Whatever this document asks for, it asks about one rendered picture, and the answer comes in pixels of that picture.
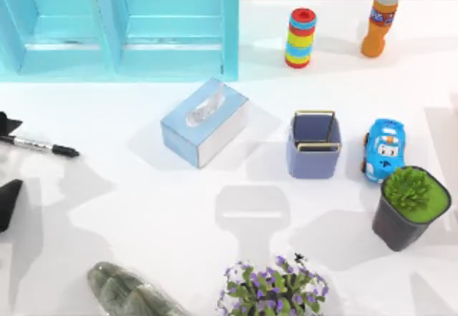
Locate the light blue tissue box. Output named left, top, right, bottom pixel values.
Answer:
left=160, top=77, right=250, bottom=170

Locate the stack of coloured rings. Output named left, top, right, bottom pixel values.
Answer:
left=284, top=7, right=318, bottom=69

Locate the light blue rack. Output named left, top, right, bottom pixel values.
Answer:
left=0, top=0, right=240, bottom=83

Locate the purple flowering potted plant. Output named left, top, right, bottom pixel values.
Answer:
left=215, top=252, right=331, bottom=316

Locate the blue toy car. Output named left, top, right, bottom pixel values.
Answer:
left=359, top=117, right=407, bottom=185

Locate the orange bottle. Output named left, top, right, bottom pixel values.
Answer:
left=360, top=0, right=399, bottom=59

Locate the grey green leafy object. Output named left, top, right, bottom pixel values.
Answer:
left=87, top=261, right=187, bottom=316

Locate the dark pot with green plant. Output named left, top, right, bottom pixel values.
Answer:
left=371, top=165, right=452, bottom=253

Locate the black and white marker pen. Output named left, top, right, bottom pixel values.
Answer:
left=0, top=134, right=81, bottom=158

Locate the blue basket with metal handles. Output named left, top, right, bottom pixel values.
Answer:
left=286, top=109, right=344, bottom=180

